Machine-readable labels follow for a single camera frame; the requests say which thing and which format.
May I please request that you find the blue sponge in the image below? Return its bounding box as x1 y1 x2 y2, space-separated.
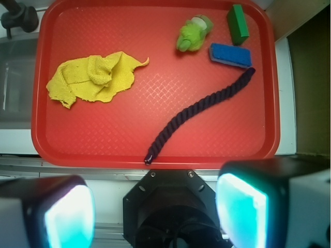
209 43 252 68

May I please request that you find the green block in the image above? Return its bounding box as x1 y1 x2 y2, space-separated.
227 4 250 46

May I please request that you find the metal sink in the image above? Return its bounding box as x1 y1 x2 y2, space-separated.
1 38 37 129

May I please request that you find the green plush toy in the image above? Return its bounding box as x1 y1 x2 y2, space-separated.
176 14 214 52

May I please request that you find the yellow cloth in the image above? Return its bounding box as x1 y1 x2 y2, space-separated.
46 51 149 109

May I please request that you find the black octagonal mount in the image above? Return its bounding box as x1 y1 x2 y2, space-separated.
123 169 232 247

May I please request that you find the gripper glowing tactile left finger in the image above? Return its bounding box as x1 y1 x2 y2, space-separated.
1 175 96 247

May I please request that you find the dark purple rope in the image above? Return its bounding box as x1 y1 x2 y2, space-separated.
144 67 257 165

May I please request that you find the red plastic tray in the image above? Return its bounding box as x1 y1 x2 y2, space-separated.
32 1 280 169

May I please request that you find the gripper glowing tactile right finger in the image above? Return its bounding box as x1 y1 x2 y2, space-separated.
216 156 330 247

